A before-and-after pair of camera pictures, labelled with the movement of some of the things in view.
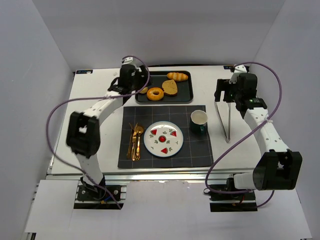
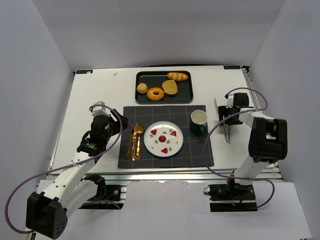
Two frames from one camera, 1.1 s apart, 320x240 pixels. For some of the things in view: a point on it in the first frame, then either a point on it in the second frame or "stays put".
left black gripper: (144, 78) → (119, 121)
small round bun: (144, 90) stays put
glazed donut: (151, 96) stays put
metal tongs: (227, 137) stays put
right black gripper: (222, 90) → (225, 116)
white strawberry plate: (163, 139) stays put
